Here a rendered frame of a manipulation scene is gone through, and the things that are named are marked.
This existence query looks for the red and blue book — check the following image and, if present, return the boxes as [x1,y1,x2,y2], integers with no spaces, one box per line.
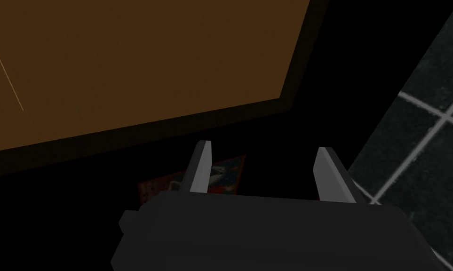
[137,154,247,206]

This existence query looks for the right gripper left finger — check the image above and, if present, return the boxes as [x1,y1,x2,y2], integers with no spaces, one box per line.
[182,140,213,195]

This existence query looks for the brown wooden table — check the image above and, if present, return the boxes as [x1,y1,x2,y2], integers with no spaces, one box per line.
[0,0,330,178]

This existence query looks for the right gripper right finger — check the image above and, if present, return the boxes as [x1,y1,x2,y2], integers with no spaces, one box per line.
[312,146,367,205]

